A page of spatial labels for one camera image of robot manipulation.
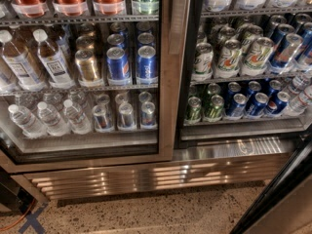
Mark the left 7up can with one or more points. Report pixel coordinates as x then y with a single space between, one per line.
227 63

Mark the left blue pepsi can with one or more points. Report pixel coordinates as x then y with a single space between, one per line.
119 72

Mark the left red bull can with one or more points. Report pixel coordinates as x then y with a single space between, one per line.
103 119

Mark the middle water bottle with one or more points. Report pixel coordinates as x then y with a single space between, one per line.
56 125

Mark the blue tape cross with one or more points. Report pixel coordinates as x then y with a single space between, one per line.
32 221

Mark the right blue pepsi can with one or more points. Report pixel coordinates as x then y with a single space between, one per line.
146 65

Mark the left lower blue can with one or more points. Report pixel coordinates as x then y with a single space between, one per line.
236 107

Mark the red bull can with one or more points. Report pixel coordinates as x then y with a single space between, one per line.
126 117
148 115
103 119

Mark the blue pepsi can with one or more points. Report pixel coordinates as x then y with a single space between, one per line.
146 65
119 72

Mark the water bottle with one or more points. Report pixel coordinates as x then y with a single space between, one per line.
77 118
56 125
30 125

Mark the green can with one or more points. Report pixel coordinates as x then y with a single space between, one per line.
193 111
213 110

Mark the left water bottle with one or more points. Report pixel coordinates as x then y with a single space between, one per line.
30 125

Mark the glass fridge door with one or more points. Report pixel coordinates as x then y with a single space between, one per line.
98 33
286 197

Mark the middle red bull can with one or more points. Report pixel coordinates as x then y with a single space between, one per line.
126 117

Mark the right 7up can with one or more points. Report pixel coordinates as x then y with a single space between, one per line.
257 56

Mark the tea bottle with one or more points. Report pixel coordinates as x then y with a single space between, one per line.
53 59
22 62

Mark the front left tea bottle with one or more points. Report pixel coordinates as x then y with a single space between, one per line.
22 62

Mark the far left green can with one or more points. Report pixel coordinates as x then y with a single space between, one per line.
193 111

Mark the gold can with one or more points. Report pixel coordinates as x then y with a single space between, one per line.
89 70

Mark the front right tea bottle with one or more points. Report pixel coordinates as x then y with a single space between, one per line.
53 59

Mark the right lower blue can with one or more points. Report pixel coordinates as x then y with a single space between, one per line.
256 105

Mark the right water bottle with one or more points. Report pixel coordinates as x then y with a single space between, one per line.
77 118

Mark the stainless steel display fridge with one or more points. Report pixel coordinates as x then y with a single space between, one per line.
218 152

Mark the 7up can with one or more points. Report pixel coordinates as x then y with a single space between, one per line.
257 56
202 65
227 63

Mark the right red bull can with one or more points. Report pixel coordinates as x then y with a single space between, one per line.
148 115

